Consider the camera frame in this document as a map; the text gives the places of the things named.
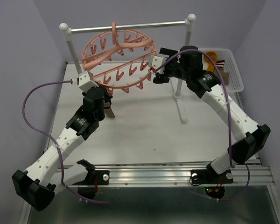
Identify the purple cable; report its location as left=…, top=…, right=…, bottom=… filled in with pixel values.
left=154, top=49, right=251, bottom=202
left=22, top=80, right=110, bottom=206

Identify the brown striped sock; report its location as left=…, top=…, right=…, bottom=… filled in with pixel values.
left=104, top=102, right=115, bottom=119

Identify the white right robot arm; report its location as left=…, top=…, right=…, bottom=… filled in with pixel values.
left=149, top=46, right=271, bottom=185

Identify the mustard yellow sock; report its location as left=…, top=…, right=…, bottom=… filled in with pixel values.
left=204, top=51, right=218, bottom=73

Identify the white clothes rack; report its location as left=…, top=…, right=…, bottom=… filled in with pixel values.
left=59, top=14, right=203, bottom=123

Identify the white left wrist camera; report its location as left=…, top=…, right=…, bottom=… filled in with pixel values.
left=71, top=71, right=98, bottom=92

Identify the brown sock in basket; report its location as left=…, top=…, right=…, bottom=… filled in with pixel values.
left=216, top=60, right=229, bottom=85

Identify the white plastic basket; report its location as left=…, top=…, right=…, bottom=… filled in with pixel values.
left=200, top=48, right=244, bottom=93

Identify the pink round clip hanger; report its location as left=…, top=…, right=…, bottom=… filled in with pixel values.
left=82, top=22, right=156, bottom=93

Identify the aluminium mounting rail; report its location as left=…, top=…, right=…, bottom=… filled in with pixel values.
left=95, top=160, right=275, bottom=188

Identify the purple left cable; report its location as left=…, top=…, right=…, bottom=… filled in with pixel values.
left=22, top=80, right=110, bottom=206

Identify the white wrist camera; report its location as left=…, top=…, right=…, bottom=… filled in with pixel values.
left=71, top=71, right=98, bottom=92
left=148, top=56, right=166, bottom=70

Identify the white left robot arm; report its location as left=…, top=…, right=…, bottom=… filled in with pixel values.
left=12, top=87, right=112, bottom=211

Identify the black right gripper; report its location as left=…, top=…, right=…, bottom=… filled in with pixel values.
left=153, top=48, right=191, bottom=84

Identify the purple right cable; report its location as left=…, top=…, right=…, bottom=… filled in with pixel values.
left=154, top=49, right=251, bottom=202

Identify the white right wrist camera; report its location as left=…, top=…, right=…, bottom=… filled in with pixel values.
left=148, top=56, right=166, bottom=70

